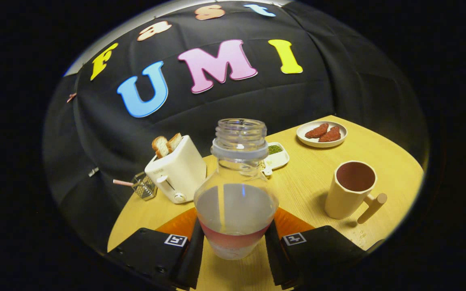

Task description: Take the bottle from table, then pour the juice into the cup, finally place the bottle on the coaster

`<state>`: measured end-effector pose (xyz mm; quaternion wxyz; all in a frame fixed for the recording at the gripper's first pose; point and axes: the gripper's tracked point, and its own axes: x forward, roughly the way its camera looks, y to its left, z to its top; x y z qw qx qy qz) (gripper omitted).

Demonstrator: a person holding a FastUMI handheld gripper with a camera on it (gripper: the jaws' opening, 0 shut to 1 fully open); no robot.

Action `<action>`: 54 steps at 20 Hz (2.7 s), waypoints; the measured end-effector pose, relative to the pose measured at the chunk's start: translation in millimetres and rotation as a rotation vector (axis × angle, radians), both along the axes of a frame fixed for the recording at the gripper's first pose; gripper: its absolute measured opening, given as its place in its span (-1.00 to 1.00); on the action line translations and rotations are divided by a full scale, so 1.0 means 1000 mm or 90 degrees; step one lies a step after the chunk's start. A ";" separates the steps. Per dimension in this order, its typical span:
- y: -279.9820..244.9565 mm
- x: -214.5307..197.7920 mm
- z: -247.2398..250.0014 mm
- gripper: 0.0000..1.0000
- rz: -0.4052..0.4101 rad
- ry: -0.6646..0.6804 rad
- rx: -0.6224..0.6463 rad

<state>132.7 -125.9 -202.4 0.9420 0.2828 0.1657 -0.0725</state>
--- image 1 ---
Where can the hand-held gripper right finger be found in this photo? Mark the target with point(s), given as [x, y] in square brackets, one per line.
[275, 258]

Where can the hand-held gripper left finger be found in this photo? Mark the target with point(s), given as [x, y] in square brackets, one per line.
[192, 258]

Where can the clear juice bottle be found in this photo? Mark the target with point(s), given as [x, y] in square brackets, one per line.
[237, 202]

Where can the wooden table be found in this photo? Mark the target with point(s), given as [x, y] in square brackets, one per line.
[310, 182]

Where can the metal mesh basket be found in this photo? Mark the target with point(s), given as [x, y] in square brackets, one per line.
[145, 186]

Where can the white toaster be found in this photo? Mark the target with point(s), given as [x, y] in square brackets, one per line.
[180, 169]

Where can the white divided spice tray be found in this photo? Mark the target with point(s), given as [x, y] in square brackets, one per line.
[277, 160]

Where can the pink striped straw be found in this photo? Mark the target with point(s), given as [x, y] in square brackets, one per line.
[123, 182]

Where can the toast slice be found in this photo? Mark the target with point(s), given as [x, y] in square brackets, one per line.
[160, 146]
[174, 142]

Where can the white round plate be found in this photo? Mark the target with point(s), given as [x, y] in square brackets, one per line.
[322, 144]

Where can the silver clip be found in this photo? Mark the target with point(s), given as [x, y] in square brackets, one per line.
[93, 172]

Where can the red meat piece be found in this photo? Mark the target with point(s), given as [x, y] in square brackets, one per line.
[317, 131]
[331, 135]

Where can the black backdrop cloth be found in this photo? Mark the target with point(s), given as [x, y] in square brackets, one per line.
[225, 105]

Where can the red clip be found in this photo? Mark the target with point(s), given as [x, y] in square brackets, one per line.
[71, 97]

